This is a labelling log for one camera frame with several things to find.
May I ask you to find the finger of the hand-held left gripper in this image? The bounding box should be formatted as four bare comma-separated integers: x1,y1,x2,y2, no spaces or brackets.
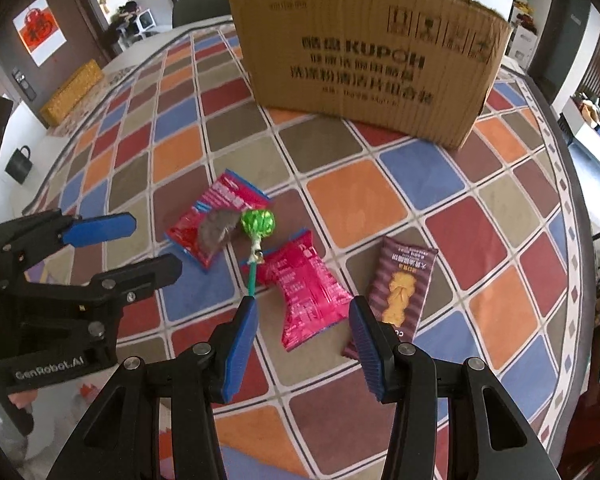
2,254,184,322
0,208,137,261

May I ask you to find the pink packet with grey picture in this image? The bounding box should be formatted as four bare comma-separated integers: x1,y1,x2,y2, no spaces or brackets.
165,170,272,272

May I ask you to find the door lock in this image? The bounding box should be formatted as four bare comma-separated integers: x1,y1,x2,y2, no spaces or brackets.
11,68,37,102

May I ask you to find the white small shelf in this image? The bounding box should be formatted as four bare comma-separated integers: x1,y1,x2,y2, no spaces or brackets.
100,2,156,57

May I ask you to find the brown Costa packet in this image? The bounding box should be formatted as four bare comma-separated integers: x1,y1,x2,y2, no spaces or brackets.
341,236,440,361

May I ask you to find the brown cardboard box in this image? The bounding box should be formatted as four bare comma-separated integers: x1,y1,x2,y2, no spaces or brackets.
227,0,515,151

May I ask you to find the black mug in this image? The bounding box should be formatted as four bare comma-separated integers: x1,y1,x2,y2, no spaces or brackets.
4,145,34,185

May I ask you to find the plain pink snack packet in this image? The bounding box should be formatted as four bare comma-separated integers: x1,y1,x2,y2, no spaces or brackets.
256,229,355,351

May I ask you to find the white low cabinet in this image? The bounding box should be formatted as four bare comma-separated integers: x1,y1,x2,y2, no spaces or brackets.
559,97,600,155

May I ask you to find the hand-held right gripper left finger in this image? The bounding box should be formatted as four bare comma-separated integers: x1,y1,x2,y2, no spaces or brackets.
45,296,259,480

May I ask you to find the brown entrance door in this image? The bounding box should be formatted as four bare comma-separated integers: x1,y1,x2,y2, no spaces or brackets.
0,0,106,128

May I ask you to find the green foil lollipop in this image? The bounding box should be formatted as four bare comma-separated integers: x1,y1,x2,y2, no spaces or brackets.
239,209,279,302

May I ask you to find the golden tissue box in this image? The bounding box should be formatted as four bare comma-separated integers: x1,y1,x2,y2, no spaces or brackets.
39,59,106,127

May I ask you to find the red and white door poster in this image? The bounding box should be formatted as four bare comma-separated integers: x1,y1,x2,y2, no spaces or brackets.
12,0,67,67

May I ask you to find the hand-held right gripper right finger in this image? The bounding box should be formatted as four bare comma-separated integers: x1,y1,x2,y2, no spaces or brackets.
349,296,548,480

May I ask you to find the checkered colourful tablecloth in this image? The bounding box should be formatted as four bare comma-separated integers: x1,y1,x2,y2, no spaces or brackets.
10,12,599,480

